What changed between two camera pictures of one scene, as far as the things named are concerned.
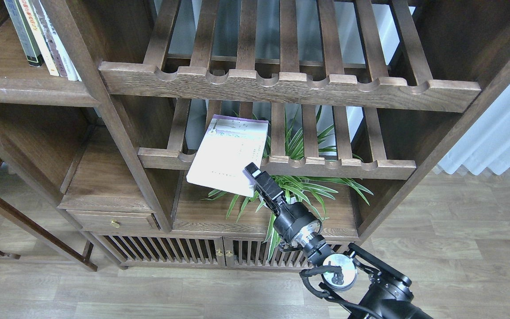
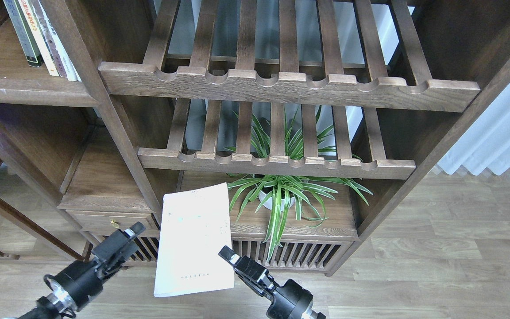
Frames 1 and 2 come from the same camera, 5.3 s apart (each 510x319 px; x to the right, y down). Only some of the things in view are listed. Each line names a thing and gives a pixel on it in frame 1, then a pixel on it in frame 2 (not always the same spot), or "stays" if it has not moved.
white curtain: [507, 136] stays
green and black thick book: [25, 32] stays
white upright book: [72, 75] stays
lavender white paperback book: [230, 144] -> [195, 227]
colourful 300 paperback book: [34, 13] stays
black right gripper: [270, 193] -> [250, 273]
